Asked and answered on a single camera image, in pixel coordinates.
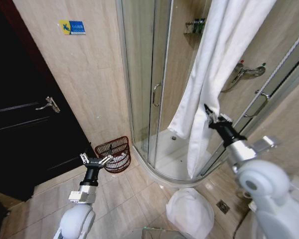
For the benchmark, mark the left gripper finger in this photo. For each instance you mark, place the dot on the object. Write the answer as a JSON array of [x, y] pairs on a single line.
[[83, 158], [106, 160]]

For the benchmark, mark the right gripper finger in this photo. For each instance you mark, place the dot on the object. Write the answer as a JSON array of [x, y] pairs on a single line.
[[226, 118], [209, 111]]

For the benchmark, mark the long white towel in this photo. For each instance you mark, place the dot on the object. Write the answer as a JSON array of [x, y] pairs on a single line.
[[214, 74]]

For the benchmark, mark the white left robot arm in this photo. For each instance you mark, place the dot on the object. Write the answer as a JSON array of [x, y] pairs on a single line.
[[74, 221]]

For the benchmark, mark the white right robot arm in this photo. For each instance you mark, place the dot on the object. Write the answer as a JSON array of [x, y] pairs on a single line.
[[266, 189]]

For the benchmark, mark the crumpled white towel pile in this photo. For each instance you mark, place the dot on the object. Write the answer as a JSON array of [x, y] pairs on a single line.
[[189, 211]]

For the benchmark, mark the chrome shower mixer tap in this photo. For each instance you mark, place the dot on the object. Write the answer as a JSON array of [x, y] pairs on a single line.
[[249, 72]]

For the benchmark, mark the white shower tray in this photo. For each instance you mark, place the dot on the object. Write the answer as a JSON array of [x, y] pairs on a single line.
[[169, 154]]

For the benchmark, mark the sliding glass shower door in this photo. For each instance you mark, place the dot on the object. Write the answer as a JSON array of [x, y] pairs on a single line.
[[276, 82]]

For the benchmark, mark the square metal floor drain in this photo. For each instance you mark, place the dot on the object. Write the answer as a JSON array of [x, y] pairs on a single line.
[[223, 206]]

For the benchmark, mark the curved glass shower door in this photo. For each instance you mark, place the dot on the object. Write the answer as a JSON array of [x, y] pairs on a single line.
[[144, 74]]

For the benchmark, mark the dark wooden door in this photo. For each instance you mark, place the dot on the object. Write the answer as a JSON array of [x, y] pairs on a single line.
[[20, 99]]

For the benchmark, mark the blue yellow wall sticker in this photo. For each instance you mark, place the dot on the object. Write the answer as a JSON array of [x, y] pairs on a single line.
[[72, 27]]

